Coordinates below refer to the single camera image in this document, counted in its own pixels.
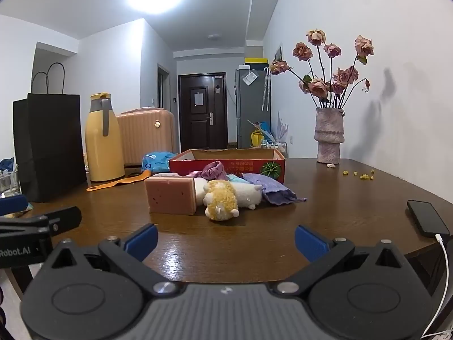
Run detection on red cardboard box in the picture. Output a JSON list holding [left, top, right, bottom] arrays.
[[169, 149, 286, 185]]

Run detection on dark brown entrance door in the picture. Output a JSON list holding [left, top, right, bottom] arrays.
[[178, 73, 228, 149]]

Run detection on white charging cable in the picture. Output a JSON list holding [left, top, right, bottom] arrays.
[[419, 234, 453, 340]]

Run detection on black smartphone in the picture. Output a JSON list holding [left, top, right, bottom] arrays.
[[407, 200, 451, 238]]

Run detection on yellow plush hamster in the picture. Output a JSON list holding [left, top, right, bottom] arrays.
[[203, 180, 240, 222]]

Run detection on pink sponge block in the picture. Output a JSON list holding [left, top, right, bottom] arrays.
[[144, 176, 198, 216]]

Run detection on scattered yellow crumbs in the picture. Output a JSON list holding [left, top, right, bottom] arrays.
[[342, 170, 376, 180]]

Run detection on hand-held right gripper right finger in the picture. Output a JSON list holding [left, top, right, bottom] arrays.
[[271, 224, 411, 296]]

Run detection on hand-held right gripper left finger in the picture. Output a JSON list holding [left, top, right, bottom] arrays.
[[42, 224, 181, 296]]

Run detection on pile of colourful clutter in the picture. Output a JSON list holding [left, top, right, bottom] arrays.
[[248, 111, 289, 149]]

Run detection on light blue cloth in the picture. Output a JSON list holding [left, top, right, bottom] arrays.
[[226, 173, 253, 185]]

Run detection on yellow thermos jug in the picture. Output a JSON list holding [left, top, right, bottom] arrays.
[[84, 93, 125, 182]]

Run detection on mauve cloth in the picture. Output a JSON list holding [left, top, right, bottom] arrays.
[[200, 161, 230, 181]]

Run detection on blue wet wipes pack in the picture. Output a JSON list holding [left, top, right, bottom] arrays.
[[142, 152, 178, 174]]

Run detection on white folded umbrella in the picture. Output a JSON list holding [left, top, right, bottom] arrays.
[[261, 67, 271, 111]]

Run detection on dried pink rose bouquet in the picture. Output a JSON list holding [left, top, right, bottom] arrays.
[[270, 29, 375, 110]]

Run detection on pink suitcase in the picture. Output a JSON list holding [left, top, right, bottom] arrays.
[[116, 108, 178, 167]]

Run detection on glass jar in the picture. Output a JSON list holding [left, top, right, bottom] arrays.
[[0, 165, 20, 197]]

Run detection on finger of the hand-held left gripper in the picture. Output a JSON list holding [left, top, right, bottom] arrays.
[[0, 195, 28, 216], [0, 206, 83, 237]]

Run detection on black paper bag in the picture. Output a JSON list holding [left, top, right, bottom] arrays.
[[13, 63, 87, 203]]

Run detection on grey refrigerator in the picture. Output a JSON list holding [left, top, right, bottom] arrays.
[[235, 67, 272, 149]]

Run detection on white plush toy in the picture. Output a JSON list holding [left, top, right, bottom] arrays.
[[232, 180, 264, 209]]

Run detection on grey interior door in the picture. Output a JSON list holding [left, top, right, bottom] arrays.
[[157, 64, 171, 109]]

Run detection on purple cloth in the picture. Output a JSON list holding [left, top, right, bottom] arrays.
[[242, 173, 307, 206]]

